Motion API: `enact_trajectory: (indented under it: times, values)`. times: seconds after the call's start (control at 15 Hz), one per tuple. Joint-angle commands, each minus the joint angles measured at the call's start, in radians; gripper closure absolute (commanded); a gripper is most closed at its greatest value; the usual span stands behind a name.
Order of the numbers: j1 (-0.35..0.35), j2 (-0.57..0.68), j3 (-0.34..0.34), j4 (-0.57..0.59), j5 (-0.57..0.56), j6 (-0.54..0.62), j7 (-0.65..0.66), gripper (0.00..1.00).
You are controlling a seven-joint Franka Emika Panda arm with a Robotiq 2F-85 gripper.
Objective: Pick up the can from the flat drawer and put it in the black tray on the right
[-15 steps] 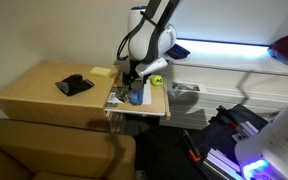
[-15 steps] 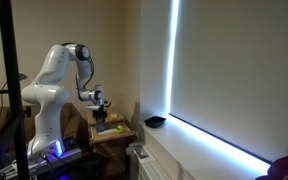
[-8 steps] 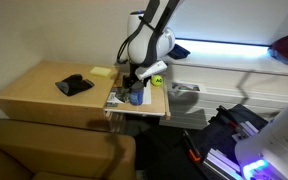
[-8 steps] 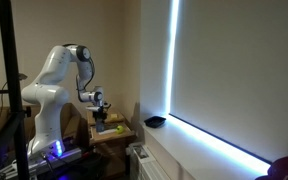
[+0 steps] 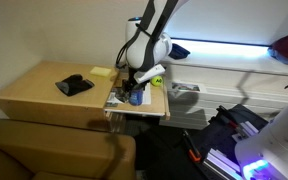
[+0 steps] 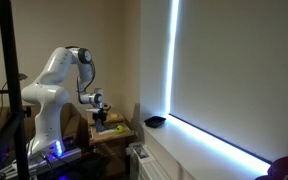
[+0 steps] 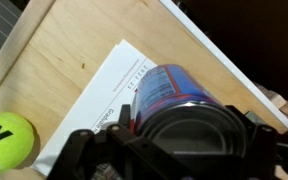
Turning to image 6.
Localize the black tripod stand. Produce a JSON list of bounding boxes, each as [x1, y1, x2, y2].
[[0, 0, 32, 180]]

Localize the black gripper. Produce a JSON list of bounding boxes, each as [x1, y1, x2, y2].
[[92, 111, 108, 129]]

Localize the maroon cap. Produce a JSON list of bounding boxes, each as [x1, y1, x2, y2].
[[254, 154, 288, 180]]

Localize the wooden bedside cabinet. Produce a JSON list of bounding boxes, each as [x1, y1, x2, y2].
[[85, 109, 137, 178]]

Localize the photo card on radiator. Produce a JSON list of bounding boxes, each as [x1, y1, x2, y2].
[[135, 146, 151, 160]]

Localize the black plastic tray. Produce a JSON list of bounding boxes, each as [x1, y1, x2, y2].
[[143, 115, 167, 129]]

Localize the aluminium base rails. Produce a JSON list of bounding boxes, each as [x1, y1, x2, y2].
[[0, 146, 83, 179]]

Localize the white radiator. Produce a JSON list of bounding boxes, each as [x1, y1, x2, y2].
[[127, 142, 172, 180]]

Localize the window roller blind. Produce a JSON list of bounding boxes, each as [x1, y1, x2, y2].
[[168, 0, 288, 165]]

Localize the dark blue can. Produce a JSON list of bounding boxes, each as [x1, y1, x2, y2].
[[95, 122, 105, 133]]

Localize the flat wooden drawer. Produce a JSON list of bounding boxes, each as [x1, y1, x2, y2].
[[89, 121, 136, 145]]

